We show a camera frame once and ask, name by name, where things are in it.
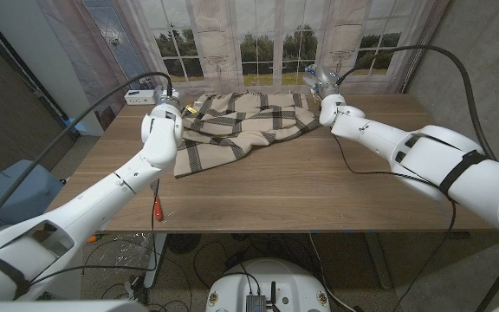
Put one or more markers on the grey table leg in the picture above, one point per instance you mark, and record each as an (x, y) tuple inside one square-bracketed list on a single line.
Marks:
[(377, 260)]

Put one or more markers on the small orange floor object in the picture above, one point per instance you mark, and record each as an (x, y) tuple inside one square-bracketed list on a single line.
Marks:
[(92, 238)]

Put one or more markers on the dark round floor fan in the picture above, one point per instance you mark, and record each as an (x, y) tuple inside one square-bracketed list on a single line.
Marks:
[(182, 243)]

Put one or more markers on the blue chair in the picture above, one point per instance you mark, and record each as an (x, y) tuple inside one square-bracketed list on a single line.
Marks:
[(11, 195)]

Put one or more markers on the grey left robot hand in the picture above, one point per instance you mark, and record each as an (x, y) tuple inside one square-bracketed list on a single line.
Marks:
[(169, 95)]

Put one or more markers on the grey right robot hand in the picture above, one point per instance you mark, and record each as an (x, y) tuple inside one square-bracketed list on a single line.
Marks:
[(325, 78)]

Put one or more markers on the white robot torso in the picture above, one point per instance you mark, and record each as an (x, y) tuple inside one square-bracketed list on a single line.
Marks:
[(271, 277)]

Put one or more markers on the printed window backdrop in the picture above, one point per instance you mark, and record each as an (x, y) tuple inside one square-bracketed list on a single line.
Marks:
[(254, 43)]

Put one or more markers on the white table leg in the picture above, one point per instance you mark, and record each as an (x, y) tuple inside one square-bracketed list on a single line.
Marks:
[(154, 260)]

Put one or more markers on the white power box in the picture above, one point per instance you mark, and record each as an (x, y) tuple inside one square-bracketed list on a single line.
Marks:
[(139, 98)]

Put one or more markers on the black box on torso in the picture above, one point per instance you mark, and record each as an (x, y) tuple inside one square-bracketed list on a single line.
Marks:
[(258, 301)]

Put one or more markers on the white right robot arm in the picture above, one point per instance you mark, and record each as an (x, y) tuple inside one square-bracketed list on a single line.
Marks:
[(427, 151)]

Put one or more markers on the cream plaid scarf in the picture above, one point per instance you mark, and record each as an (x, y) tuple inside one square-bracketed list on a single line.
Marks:
[(241, 125)]

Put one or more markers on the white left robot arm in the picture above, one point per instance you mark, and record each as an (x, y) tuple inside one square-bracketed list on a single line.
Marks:
[(102, 199)]

